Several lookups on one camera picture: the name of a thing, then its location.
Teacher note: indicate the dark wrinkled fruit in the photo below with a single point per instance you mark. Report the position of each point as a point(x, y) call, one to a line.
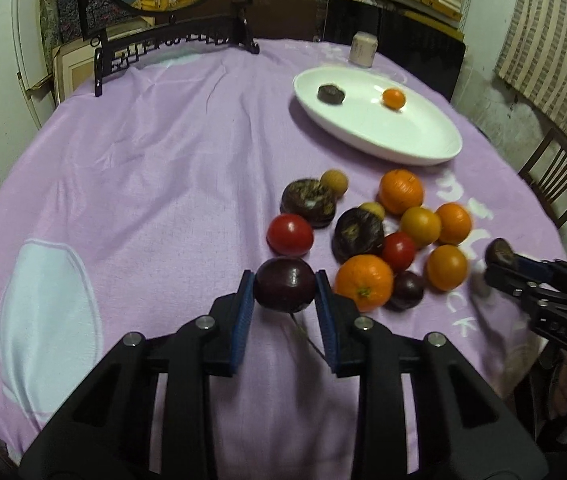
point(311, 200)
point(357, 232)

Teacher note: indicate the wooden chair right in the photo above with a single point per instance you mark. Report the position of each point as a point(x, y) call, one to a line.
point(545, 172)

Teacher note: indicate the large dark mangosteen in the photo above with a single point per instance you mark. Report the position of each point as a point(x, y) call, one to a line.
point(500, 253)

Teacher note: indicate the small dark fruit on plate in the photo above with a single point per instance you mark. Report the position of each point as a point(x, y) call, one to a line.
point(330, 94)

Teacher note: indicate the small tan longan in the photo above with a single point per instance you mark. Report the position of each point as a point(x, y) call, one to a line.
point(336, 181)

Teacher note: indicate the dark wrinkled fruit back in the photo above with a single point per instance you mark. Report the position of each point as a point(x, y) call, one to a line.
point(311, 200)

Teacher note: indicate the red tomato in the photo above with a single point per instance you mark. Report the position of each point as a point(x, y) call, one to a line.
point(290, 235)
point(398, 251)

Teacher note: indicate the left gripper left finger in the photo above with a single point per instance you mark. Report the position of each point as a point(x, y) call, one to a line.
point(143, 412)

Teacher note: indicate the yellow orange front fruit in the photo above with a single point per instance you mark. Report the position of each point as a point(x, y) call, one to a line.
point(447, 268)

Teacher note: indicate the purple tablecloth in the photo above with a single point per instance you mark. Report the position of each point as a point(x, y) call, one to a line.
point(135, 210)

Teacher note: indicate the small orange tangerine left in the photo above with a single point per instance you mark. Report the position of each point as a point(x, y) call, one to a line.
point(367, 280)

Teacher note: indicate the large orange tangerine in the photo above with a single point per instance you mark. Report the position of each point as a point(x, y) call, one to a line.
point(456, 223)
point(399, 190)

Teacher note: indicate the dark wrinkled fruit middle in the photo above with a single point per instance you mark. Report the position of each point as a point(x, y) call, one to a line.
point(357, 232)

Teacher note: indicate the white oval plate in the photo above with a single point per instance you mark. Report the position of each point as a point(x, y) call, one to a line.
point(420, 134)

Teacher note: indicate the small orange kumquat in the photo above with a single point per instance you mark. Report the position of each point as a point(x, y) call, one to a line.
point(394, 99)

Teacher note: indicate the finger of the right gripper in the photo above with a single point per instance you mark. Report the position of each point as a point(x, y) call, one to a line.
point(513, 282)
point(538, 265)

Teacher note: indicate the round painted screen ornament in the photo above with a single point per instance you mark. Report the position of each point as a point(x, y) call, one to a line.
point(115, 55)

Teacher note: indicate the yellow orange fruit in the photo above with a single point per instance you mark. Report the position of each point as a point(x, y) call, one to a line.
point(447, 268)
point(422, 225)

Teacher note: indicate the red tomato left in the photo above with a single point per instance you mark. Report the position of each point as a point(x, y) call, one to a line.
point(290, 235)

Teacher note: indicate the small green yellow fruit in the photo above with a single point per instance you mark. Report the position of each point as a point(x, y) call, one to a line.
point(374, 208)

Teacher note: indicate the yellow orange fruit middle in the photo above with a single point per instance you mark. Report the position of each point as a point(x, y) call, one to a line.
point(422, 225)

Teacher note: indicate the dark purple plum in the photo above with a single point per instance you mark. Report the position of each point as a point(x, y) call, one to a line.
point(408, 291)

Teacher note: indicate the large orange tangerine back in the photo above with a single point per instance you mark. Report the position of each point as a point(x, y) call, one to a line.
point(399, 190)

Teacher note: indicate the red tomato middle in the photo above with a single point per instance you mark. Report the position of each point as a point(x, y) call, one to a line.
point(398, 251)

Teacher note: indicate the large orange tangerine right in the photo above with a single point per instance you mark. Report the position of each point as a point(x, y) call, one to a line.
point(456, 223)

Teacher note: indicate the white ceramic cup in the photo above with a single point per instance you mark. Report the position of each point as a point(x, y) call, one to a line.
point(363, 49)

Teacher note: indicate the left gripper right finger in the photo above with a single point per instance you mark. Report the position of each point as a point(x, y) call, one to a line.
point(423, 410)

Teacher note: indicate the dark cherry with stem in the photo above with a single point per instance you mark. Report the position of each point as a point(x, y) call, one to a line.
point(287, 285)

